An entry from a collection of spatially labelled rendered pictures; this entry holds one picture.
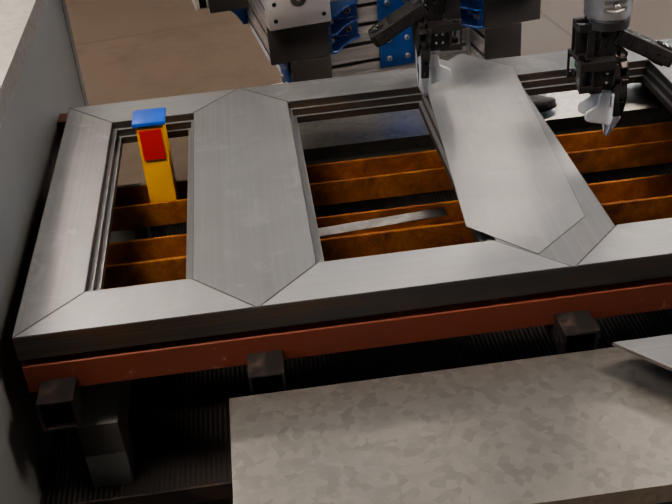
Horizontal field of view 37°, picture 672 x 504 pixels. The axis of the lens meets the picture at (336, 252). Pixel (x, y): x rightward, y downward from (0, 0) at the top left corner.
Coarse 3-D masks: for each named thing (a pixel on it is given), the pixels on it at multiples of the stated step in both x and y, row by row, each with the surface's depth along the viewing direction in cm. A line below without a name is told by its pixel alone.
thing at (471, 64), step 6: (450, 60) 204; (456, 60) 204; (462, 60) 204; (468, 60) 203; (474, 60) 203; (480, 60) 203; (486, 60) 203; (450, 66) 201; (456, 66) 201; (462, 66) 201; (468, 66) 201; (474, 66) 201; (480, 66) 200; (486, 66) 200; (492, 66) 200; (498, 66) 200; (504, 66) 200; (510, 66) 199
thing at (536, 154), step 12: (528, 144) 172; (540, 144) 172; (456, 156) 170; (468, 156) 170; (480, 156) 170; (492, 156) 169; (504, 156) 169; (516, 156) 169; (528, 156) 168; (540, 156) 168; (552, 156) 168; (456, 168) 167; (468, 168) 167; (480, 168) 166; (492, 168) 166; (504, 168) 166
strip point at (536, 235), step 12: (576, 216) 152; (480, 228) 151; (492, 228) 151; (504, 228) 151; (516, 228) 150; (528, 228) 150; (540, 228) 150; (552, 228) 150; (564, 228) 149; (504, 240) 148; (516, 240) 148; (528, 240) 147; (540, 240) 147; (552, 240) 147; (540, 252) 145
